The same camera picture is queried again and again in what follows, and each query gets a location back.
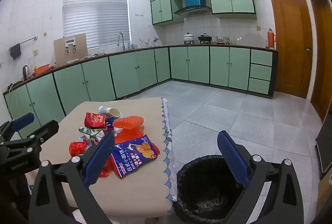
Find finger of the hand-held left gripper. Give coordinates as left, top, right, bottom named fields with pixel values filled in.
left=6, top=120, right=60, bottom=154
left=0, top=113, right=35, bottom=141

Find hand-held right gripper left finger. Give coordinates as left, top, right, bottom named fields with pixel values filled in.
left=28, top=131, right=116, bottom=224

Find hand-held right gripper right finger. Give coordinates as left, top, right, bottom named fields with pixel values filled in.
left=217, top=130, right=305, bottom=224

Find red plastic wrapper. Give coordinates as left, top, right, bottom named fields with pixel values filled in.
left=69, top=139, right=88, bottom=156

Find green white wrapper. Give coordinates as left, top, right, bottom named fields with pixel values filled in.
left=78, top=127, right=104, bottom=141

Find blue snack packet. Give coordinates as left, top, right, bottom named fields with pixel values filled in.
left=111, top=134, right=160, bottom=179

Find red gold printed pouch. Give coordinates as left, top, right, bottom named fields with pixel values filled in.
left=84, top=112, right=107, bottom=128

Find black trash bin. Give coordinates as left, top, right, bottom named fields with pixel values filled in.
left=172, top=155, right=256, bottom=223

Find orange foam fruit net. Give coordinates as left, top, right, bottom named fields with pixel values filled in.
left=113, top=115, right=145, bottom=145

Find white blue paper cup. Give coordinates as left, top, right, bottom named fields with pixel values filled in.
left=99, top=106, right=121, bottom=118

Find table with beige cloth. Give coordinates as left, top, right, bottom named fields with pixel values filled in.
left=26, top=97, right=172, bottom=215

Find orange plastic basket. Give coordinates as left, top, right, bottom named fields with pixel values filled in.
left=34, top=64, right=50, bottom=76

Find white blue patterned tablecloth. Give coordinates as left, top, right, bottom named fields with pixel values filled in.
left=161, top=97, right=179, bottom=214

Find dark hanging towel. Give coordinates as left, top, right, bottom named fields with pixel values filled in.
left=10, top=43, right=22, bottom=60

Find brown cardboard box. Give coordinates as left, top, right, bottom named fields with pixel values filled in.
left=54, top=34, right=88, bottom=66

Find black glass cabinet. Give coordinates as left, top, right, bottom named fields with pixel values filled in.
left=315, top=120, right=332, bottom=179

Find green lower kitchen cabinets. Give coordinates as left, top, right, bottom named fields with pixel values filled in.
left=3, top=46, right=278, bottom=131

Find steel kitchen faucet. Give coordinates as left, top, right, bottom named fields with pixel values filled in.
left=117, top=32, right=125, bottom=51

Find black wok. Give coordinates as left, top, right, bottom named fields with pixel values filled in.
left=198, top=33, right=212, bottom=44

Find white window blind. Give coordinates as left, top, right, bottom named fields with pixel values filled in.
left=63, top=0, right=131, bottom=50

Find orange thermos flask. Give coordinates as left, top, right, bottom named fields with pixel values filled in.
left=267, top=28, right=276, bottom=49

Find black range hood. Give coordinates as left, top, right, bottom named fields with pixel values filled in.
left=173, top=6, right=212, bottom=17

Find steel towel rail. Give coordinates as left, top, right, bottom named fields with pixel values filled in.
left=9, top=36, right=38, bottom=51

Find wooden door with handle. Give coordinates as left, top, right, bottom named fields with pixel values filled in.
left=269, top=0, right=315, bottom=99

